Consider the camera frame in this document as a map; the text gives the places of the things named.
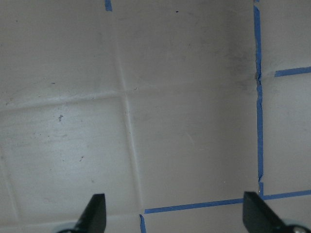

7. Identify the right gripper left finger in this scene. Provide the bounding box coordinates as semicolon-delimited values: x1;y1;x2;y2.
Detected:
73;193;106;233

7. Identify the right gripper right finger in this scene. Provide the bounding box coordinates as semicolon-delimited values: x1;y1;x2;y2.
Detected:
242;192;298;233

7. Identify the brown paper table cover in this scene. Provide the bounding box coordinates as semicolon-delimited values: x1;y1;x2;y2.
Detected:
0;0;311;233

